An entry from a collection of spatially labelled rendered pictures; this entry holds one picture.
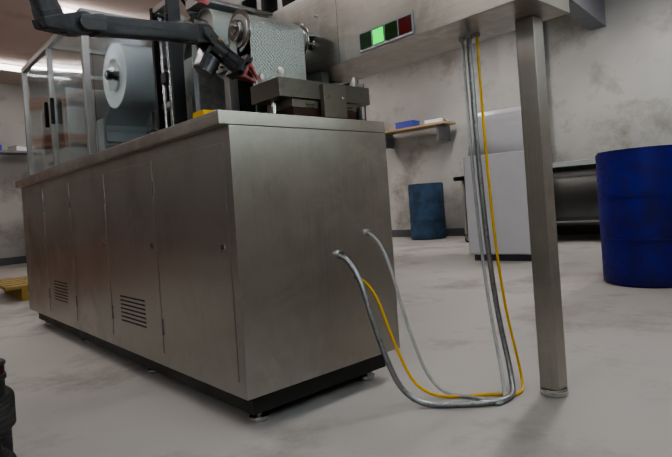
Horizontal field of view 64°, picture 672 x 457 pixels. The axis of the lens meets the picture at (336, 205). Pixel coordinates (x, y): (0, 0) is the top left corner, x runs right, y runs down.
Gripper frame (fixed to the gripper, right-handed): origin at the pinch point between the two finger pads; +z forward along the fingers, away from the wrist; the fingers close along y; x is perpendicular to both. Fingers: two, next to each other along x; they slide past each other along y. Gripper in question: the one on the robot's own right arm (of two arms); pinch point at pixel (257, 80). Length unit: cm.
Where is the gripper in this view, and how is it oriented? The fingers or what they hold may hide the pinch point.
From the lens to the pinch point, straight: 190.8
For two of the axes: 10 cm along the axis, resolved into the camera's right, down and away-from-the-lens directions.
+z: 6.8, 4.6, 5.8
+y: 6.7, -0.5, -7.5
